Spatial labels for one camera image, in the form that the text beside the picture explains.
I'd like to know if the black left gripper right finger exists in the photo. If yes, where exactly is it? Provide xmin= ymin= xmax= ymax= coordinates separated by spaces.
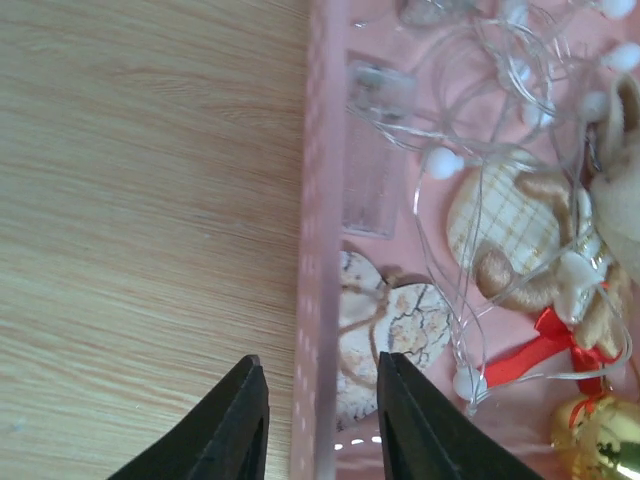
xmin=377 ymin=352 xmax=540 ymax=480

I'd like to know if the pink perforated plastic basket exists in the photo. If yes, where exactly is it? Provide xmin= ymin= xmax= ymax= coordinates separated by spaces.
xmin=290 ymin=1 xmax=639 ymax=479

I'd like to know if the clear fairy light string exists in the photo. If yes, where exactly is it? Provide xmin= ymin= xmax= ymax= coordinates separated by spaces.
xmin=349 ymin=0 xmax=640 ymax=419

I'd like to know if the clear battery box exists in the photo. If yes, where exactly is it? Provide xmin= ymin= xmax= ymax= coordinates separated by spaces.
xmin=342 ymin=60 xmax=417 ymax=240

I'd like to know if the gold bell with red ribbon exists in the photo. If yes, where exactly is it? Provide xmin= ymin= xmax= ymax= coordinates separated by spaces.
xmin=484 ymin=307 xmax=639 ymax=479

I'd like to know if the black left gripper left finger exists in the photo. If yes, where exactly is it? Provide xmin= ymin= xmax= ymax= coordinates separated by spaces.
xmin=110 ymin=355 xmax=269 ymax=480

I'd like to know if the wooden heart ornament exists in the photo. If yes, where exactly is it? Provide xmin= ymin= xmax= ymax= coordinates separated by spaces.
xmin=336 ymin=251 xmax=452 ymax=431

